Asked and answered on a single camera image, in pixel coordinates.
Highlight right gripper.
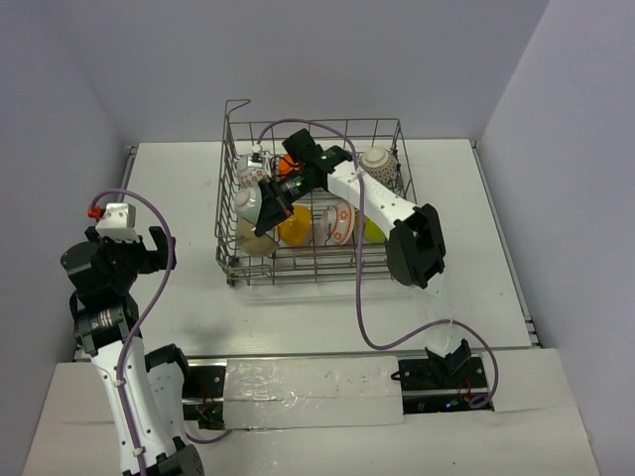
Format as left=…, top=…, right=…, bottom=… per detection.
left=255, top=167, right=311, bottom=237

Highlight grey wire dish rack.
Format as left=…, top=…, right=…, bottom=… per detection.
left=214, top=99, right=418, bottom=286

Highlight light teal bowl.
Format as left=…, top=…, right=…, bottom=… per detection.
left=234, top=185, right=263, bottom=224

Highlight yellow-orange bowl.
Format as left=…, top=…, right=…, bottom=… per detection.
left=278, top=205, right=312, bottom=246

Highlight blue triangle pattern bowl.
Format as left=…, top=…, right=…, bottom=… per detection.
left=236, top=154, right=271, bottom=188

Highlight orange bowl white inside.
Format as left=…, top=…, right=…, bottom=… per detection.
left=277, top=155, right=298, bottom=179

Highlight orange white patterned bowl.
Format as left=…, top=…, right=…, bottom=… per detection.
left=320, top=201, right=355, bottom=245

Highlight lime green bowl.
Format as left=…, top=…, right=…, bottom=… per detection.
left=363, top=217, right=386, bottom=244

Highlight grey patterned bowl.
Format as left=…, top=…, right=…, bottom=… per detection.
left=360, top=147, right=398, bottom=186

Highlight black glossy bowl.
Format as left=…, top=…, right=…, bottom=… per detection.
left=236, top=218, right=279, bottom=258

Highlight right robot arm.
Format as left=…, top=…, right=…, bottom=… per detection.
left=236, top=129, right=446, bottom=290

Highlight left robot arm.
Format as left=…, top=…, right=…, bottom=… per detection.
left=61, top=226, right=204, bottom=475

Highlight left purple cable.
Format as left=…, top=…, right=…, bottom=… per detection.
left=88, top=188, right=234, bottom=476

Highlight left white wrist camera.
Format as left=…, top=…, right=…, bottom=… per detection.
left=87, top=202, right=140, bottom=243

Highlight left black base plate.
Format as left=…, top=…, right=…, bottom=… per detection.
left=182, top=364, right=226, bottom=430

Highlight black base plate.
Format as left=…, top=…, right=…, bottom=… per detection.
left=182, top=364, right=226, bottom=430
left=391, top=355, right=489, bottom=415

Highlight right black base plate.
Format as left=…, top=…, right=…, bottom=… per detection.
left=391, top=355, right=489, bottom=415

